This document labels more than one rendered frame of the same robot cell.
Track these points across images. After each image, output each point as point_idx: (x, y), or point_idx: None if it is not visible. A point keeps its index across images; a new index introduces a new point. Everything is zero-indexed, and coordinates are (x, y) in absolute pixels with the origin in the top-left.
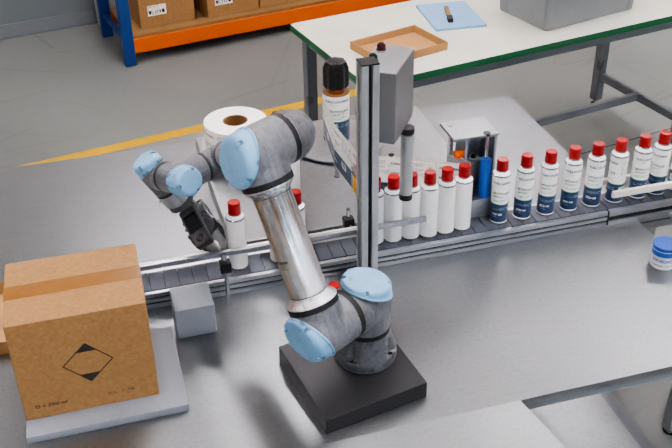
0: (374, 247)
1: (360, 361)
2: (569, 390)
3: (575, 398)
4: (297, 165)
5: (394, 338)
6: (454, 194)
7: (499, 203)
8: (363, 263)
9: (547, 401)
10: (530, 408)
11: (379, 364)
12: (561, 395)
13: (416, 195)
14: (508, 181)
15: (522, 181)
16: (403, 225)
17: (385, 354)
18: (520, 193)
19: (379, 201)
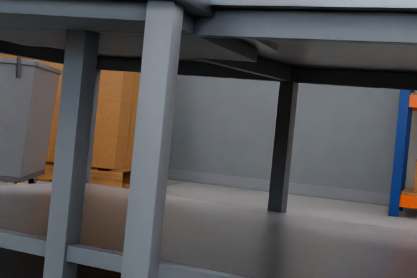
0: None
1: None
2: None
3: (286, 36)
4: None
5: None
6: None
7: None
8: None
9: (255, 30)
10: (236, 35)
11: None
12: (254, 3)
13: None
14: None
15: None
16: None
17: None
18: None
19: None
